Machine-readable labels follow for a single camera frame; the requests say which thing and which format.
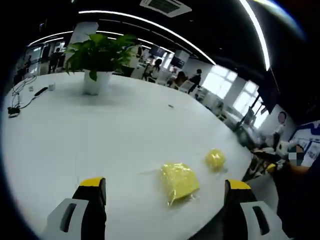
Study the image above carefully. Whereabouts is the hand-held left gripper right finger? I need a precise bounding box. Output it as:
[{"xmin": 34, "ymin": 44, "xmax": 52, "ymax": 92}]
[{"xmin": 222, "ymin": 178, "xmax": 289, "ymax": 240}]

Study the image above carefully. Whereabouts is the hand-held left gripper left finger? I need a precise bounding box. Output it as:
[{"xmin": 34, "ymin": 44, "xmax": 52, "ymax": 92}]
[{"xmin": 43, "ymin": 176, "xmax": 107, "ymax": 240}]

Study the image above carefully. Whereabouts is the bright window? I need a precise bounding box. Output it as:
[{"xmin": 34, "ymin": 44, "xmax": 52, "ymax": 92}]
[{"xmin": 201, "ymin": 65, "xmax": 265, "ymax": 127}]

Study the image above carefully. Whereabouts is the curved ceiling light strip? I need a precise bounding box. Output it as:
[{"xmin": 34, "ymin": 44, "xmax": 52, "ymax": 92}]
[{"xmin": 238, "ymin": 0, "xmax": 272, "ymax": 71}]

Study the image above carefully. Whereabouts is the black power strip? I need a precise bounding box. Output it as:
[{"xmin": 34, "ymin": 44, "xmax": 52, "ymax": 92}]
[{"xmin": 34, "ymin": 86, "xmax": 49, "ymax": 98}]

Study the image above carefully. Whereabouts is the green potted plant white pot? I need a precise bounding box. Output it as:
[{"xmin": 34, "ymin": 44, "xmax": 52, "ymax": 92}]
[{"xmin": 64, "ymin": 33, "xmax": 141, "ymax": 96}]

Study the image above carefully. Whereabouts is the long ceiling light strip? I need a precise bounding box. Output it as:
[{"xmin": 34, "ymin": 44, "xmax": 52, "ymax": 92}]
[{"xmin": 77, "ymin": 9, "xmax": 217, "ymax": 66}]

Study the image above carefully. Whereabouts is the ceiling air conditioner vent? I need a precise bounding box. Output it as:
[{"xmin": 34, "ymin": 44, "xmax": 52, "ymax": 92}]
[{"xmin": 139, "ymin": 0, "xmax": 193, "ymax": 18}]

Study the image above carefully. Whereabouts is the blue white wall poster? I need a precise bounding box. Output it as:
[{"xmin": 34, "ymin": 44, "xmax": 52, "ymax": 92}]
[{"xmin": 291, "ymin": 119, "xmax": 320, "ymax": 167}]

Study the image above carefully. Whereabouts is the dark wall monitor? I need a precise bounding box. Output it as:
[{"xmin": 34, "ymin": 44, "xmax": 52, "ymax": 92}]
[{"xmin": 259, "ymin": 69, "xmax": 281, "ymax": 115}]

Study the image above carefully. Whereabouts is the thin dark cable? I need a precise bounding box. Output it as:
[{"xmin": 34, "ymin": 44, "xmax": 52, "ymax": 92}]
[{"xmin": 11, "ymin": 74, "xmax": 38, "ymax": 110}]

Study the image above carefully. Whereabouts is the black device with cables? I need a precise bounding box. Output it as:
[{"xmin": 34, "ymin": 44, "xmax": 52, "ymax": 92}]
[{"xmin": 7, "ymin": 106, "xmax": 21, "ymax": 119}]

